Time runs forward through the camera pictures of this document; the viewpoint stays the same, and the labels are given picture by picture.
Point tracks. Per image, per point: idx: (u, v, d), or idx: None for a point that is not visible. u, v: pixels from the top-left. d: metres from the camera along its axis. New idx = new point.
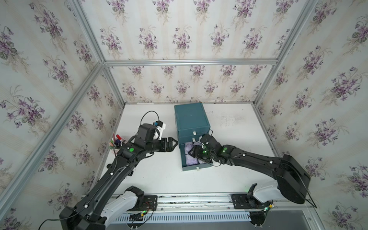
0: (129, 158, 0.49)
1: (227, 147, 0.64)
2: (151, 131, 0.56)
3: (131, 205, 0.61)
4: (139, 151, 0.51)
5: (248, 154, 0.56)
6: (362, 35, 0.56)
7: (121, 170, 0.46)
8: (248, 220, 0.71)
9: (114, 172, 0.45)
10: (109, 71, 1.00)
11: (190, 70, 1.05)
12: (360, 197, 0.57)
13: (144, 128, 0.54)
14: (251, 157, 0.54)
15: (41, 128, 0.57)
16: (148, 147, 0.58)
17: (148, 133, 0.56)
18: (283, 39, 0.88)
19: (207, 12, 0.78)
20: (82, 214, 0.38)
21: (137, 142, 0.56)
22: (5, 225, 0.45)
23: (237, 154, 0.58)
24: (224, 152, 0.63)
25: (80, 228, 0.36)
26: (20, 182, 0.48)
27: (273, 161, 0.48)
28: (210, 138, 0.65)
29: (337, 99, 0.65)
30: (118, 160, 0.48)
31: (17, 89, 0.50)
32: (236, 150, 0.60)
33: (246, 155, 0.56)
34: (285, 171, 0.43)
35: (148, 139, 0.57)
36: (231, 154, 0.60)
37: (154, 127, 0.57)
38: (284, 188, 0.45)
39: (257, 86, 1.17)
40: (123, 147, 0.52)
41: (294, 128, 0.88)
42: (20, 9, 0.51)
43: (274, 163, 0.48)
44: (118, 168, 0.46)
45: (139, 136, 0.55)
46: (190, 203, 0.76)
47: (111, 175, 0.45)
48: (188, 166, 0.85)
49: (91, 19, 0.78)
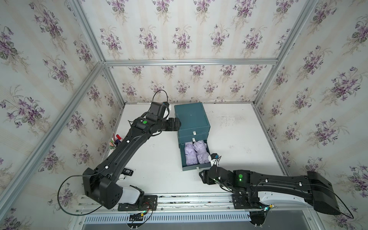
0: (143, 128, 0.51)
1: (242, 174, 0.58)
2: (163, 108, 0.59)
3: (132, 201, 0.60)
4: (152, 124, 0.53)
5: (270, 178, 0.52)
6: (362, 35, 0.56)
7: (137, 138, 0.49)
8: (248, 219, 0.71)
9: (130, 140, 0.48)
10: (109, 71, 1.00)
11: (190, 70, 1.05)
12: (360, 197, 0.57)
13: (156, 104, 0.56)
14: (277, 182, 0.50)
15: (41, 128, 0.57)
16: (160, 122, 0.62)
17: (161, 109, 0.59)
18: (283, 39, 0.88)
19: (207, 12, 0.78)
20: (104, 174, 0.41)
21: (149, 117, 0.58)
22: (5, 225, 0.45)
23: (259, 181, 0.53)
24: (242, 181, 0.56)
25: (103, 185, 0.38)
26: (20, 182, 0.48)
27: (302, 182, 0.47)
28: (219, 170, 0.58)
29: (337, 99, 0.65)
30: (132, 130, 0.51)
31: (17, 89, 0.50)
32: (254, 175, 0.55)
33: (269, 180, 0.52)
34: (321, 194, 0.42)
35: (159, 116, 0.60)
36: (251, 182, 0.54)
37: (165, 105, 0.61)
38: (321, 207, 0.43)
39: (257, 86, 1.17)
40: (136, 120, 0.54)
41: (294, 128, 0.88)
42: (21, 9, 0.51)
43: (304, 184, 0.46)
44: (134, 137, 0.49)
45: (151, 111, 0.57)
46: (190, 203, 0.76)
47: (128, 142, 0.48)
48: (188, 166, 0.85)
49: (91, 19, 0.78)
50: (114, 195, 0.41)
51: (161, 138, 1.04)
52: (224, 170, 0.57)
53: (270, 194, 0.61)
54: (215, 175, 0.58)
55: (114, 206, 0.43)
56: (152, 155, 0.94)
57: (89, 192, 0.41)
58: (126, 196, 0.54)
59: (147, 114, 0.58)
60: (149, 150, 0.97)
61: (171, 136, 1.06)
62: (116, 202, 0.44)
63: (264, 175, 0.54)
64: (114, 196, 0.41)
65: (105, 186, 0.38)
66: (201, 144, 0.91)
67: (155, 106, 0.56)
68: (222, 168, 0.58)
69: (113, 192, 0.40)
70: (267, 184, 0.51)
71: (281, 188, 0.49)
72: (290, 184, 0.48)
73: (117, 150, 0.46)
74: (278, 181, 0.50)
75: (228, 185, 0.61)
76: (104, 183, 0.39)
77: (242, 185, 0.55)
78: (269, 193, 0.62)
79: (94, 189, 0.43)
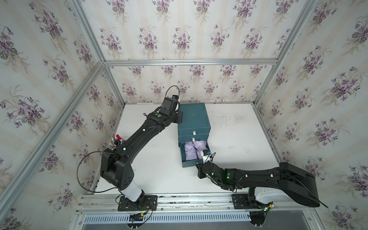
0: (157, 121, 0.58)
1: (230, 172, 0.65)
2: (174, 103, 0.65)
3: (132, 199, 0.60)
4: (165, 119, 0.59)
5: (250, 173, 0.57)
6: (362, 35, 0.56)
7: (152, 129, 0.55)
8: (248, 220, 0.71)
9: (146, 129, 0.54)
10: (109, 71, 1.00)
11: (190, 70, 1.05)
12: (360, 197, 0.57)
13: (168, 100, 0.63)
14: (254, 176, 0.54)
15: (41, 128, 0.57)
16: (172, 117, 0.68)
17: (172, 105, 0.64)
18: (283, 39, 0.88)
19: (207, 12, 0.78)
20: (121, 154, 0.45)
21: (161, 112, 0.65)
22: (5, 225, 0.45)
23: (241, 176, 0.59)
24: (229, 178, 0.63)
25: (120, 164, 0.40)
26: (20, 182, 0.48)
27: (273, 173, 0.50)
28: (213, 166, 0.63)
29: (338, 99, 0.65)
30: (147, 122, 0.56)
31: (17, 89, 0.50)
32: (235, 172, 0.62)
33: (248, 175, 0.57)
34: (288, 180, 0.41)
35: (171, 110, 0.65)
36: (235, 178, 0.60)
37: (177, 100, 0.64)
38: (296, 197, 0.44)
39: (257, 86, 1.16)
40: (150, 115, 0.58)
41: (293, 128, 0.89)
42: (21, 9, 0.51)
43: (274, 175, 0.49)
44: (149, 127, 0.55)
45: (164, 107, 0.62)
46: (190, 203, 0.76)
47: (143, 131, 0.53)
48: (188, 162, 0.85)
49: (91, 19, 0.78)
50: (126, 177, 0.44)
51: (162, 138, 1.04)
52: (218, 167, 0.62)
53: (263, 190, 0.62)
54: (208, 171, 0.63)
55: (124, 188, 0.46)
56: (152, 155, 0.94)
57: (105, 171, 0.46)
58: (129, 192, 0.55)
59: (160, 109, 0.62)
60: (149, 150, 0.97)
61: (171, 136, 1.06)
62: (126, 185, 0.46)
63: (246, 170, 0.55)
64: (127, 178, 0.45)
65: (122, 166, 0.43)
66: (201, 142, 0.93)
67: (168, 101, 0.63)
68: (216, 165, 0.63)
69: (127, 174, 0.44)
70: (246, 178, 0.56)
71: (258, 180, 0.52)
72: (263, 177, 0.52)
73: (133, 136, 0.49)
74: (256, 174, 0.54)
75: (219, 182, 0.65)
76: (121, 163, 0.43)
77: (231, 182, 0.61)
78: (262, 190, 0.63)
79: (109, 168, 0.45)
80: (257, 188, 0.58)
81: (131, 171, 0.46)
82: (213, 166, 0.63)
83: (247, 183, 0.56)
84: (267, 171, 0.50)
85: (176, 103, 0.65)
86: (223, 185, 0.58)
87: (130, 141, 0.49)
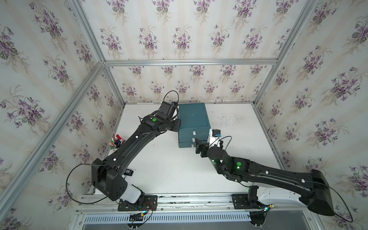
0: (152, 126, 0.53)
1: (241, 163, 0.54)
2: (173, 108, 0.61)
3: (132, 201, 0.60)
4: (160, 123, 0.54)
5: (271, 170, 0.49)
6: (362, 35, 0.56)
7: (145, 135, 0.50)
8: (248, 220, 0.71)
9: (139, 136, 0.50)
10: (109, 71, 1.00)
11: (190, 70, 1.05)
12: (360, 197, 0.57)
13: (166, 104, 0.59)
14: (279, 176, 0.47)
15: (41, 128, 0.57)
16: (169, 121, 0.64)
17: (170, 109, 0.61)
18: (283, 39, 0.88)
19: (207, 12, 0.78)
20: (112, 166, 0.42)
21: (158, 115, 0.60)
22: (5, 225, 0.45)
23: (260, 172, 0.50)
24: (240, 169, 0.53)
25: (109, 177, 0.40)
26: (20, 181, 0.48)
27: (304, 178, 0.44)
28: (223, 154, 0.52)
29: (338, 99, 0.65)
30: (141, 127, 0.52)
31: (17, 89, 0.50)
32: (254, 165, 0.52)
33: (269, 173, 0.49)
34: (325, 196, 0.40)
35: (168, 115, 0.61)
36: (249, 171, 0.51)
37: (175, 105, 0.62)
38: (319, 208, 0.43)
39: (257, 86, 1.17)
40: (146, 119, 0.55)
41: (293, 128, 0.89)
42: (21, 9, 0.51)
43: (306, 181, 0.43)
44: (142, 134, 0.50)
45: (162, 110, 0.60)
46: (190, 203, 0.76)
47: (136, 138, 0.49)
48: (184, 143, 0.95)
49: (91, 18, 0.78)
50: (119, 188, 0.42)
51: (162, 138, 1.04)
52: (226, 155, 0.51)
53: (268, 193, 0.61)
54: (217, 158, 0.52)
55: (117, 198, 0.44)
56: (151, 155, 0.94)
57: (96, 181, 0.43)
58: (126, 195, 0.54)
59: (157, 112, 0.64)
60: (149, 150, 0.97)
61: (171, 136, 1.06)
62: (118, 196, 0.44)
63: (265, 166, 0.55)
64: (119, 189, 0.43)
65: (111, 178, 0.40)
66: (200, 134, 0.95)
67: (166, 105, 0.59)
68: (225, 152, 0.52)
69: (118, 184, 0.41)
70: (266, 176, 0.48)
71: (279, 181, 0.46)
72: (292, 179, 0.45)
73: (126, 144, 0.47)
74: (280, 175, 0.47)
75: (226, 171, 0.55)
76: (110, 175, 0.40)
77: (240, 174, 0.52)
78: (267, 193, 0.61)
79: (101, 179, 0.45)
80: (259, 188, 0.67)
81: (123, 181, 0.43)
82: (223, 154, 0.52)
83: (264, 179, 0.49)
84: (295, 174, 0.46)
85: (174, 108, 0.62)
86: (231, 176, 0.53)
87: (121, 150, 0.46)
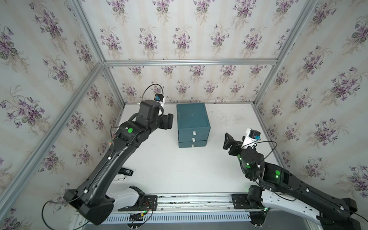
0: (128, 139, 0.43)
1: (280, 172, 0.48)
2: (154, 109, 0.49)
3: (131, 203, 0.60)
4: (140, 132, 0.44)
5: (311, 189, 0.45)
6: (362, 35, 0.56)
7: (120, 152, 0.42)
8: (248, 220, 0.71)
9: (112, 155, 0.41)
10: (109, 71, 1.00)
11: (190, 70, 1.05)
12: (360, 197, 0.57)
13: (146, 106, 0.47)
14: (318, 196, 0.44)
15: (41, 128, 0.57)
16: (152, 125, 0.51)
17: (151, 112, 0.48)
18: (283, 39, 0.88)
19: (207, 12, 0.78)
20: (83, 199, 0.42)
21: (138, 120, 0.50)
22: (5, 225, 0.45)
23: (301, 187, 0.46)
24: (279, 178, 0.47)
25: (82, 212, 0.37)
26: (20, 182, 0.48)
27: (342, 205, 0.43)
28: (261, 159, 0.45)
29: (337, 99, 0.65)
30: (116, 142, 0.43)
31: (17, 89, 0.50)
32: (293, 178, 0.47)
33: (309, 191, 0.45)
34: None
35: (150, 118, 0.47)
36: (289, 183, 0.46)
37: (157, 105, 0.48)
38: None
39: (257, 86, 1.17)
40: (122, 128, 0.45)
41: (293, 128, 0.89)
42: (21, 9, 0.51)
43: (344, 209, 0.42)
44: (117, 151, 0.42)
45: (142, 114, 0.48)
46: (190, 203, 0.76)
47: (109, 159, 0.41)
48: (184, 143, 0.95)
49: (91, 18, 0.78)
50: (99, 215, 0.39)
51: (162, 138, 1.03)
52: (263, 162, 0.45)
53: (276, 199, 0.61)
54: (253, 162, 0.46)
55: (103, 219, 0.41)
56: (151, 155, 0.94)
57: None
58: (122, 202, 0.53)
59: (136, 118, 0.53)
60: (149, 150, 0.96)
61: (171, 136, 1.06)
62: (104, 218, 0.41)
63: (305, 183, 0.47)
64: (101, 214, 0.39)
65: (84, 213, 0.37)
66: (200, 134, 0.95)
67: (145, 108, 0.47)
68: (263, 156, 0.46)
69: (97, 214, 0.38)
70: (306, 194, 0.45)
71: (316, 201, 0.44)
72: (330, 203, 0.43)
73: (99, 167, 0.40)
74: (319, 195, 0.44)
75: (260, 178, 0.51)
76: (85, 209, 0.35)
77: (280, 184, 0.46)
78: (275, 200, 0.61)
79: None
80: (267, 192, 0.65)
81: (106, 206, 0.40)
82: (261, 157, 0.46)
83: (304, 197, 0.46)
84: (333, 199, 0.44)
85: (156, 109, 0.49)
86: (265, 183, 0.48)
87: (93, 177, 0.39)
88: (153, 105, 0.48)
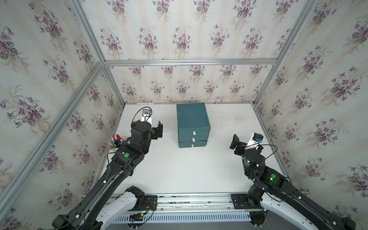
0: (123, 165, 0.45)
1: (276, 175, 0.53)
2: (144, 134, 0.49)
3: (130, 206, 0.60)
4: (133, 159, 0.46)
5: (305, 197, 0.48)
6: (362, 35, 0.56)
7: (115, 178, 0.43)
8: (248, 220, 0.71)
9: (107, 180, 0.43)
10: (109, 71, 1.00)
11: (190, 70, 1.05)
12: (360, 197, 0.57)
13: (136, 132, 0.46)
14: (310, 205, 0.47)
15: (41, 128, 0.57)
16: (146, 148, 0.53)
17: (142, 137, 0.49)
18: (283, 39, 0.88)
19: (207, 12, 0.78)
20: (74, 225, 0.37)
21: (132, 144, 0.51)
22: (5, 225, 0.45)
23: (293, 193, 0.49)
24: (273, 180, 0.52)
25: None
26: (20, 182, 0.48)
27: (336, 221, 0.44)
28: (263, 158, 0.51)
29: (337, 99, 0.65)
30: (111, 166, 0.45)
31: (17, 89, 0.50)
32: (289, 184, 0.51)
33: (302, 199, 0.48)
34: None
35: (141, 143, 0.51)
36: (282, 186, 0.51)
37: (147, 129, 0.49)
38: None
39: (257, 86, 1.17)
40: (118, 153, 0.47)
41: (293, 128, 0.89)
42: (21, 9, 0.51)
43: (337, 224, 0.43)
44: (110, 178, 0.43)
45: (133, 139, 0.48)
46: (190, 203, 0.76)
47: (104, 183, 0.42)
48: (184, 143, 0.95)
49: (91, 18, 0.78)
50: None
51: (162, 138, 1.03)
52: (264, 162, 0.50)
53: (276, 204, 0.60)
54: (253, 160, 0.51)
55: None
56: (151, 155, 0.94)
57: None
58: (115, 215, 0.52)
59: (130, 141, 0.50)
60: (149, 150, 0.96)
61: (171, 136, 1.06)
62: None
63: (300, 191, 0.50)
64: None
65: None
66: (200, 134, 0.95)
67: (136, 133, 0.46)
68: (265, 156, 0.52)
69: None
70: (298, 201, 0.48)
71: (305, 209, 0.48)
72: (321, 215, 0.45)
73: (92, 192, 0.41)
74: (310, 205, 0.47)
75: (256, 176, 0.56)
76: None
77: (272, 186, 0.51)
78: (275, 204, 0.61)
79: None
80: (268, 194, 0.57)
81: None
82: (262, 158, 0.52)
83: (293, 203, 0.50)
84: (327, 212, 0.45)
85: (147, 132, 0.50)
86: (260, 182, 0.54)
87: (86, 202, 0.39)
88: (143, 129, 0.48)
